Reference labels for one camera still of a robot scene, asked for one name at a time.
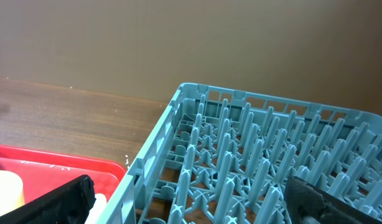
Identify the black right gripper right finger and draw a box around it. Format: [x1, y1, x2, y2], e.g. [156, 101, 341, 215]
[284, 176, 381, 224]

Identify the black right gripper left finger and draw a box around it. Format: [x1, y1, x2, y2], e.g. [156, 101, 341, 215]
[0, 175, 96, 224]

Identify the yellow plastic cup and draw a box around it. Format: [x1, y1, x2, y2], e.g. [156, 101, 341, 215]
[0, 170, 25, 216]

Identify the grey dishwasher rack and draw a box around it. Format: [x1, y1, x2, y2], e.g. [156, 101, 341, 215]
[98, 83, 382, 223]

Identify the white plastic spoon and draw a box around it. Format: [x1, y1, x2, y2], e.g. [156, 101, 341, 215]
[85, 194, 107, 224]

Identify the red plastic tray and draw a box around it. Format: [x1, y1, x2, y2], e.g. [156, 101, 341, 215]
[0, 144, 126, 203]

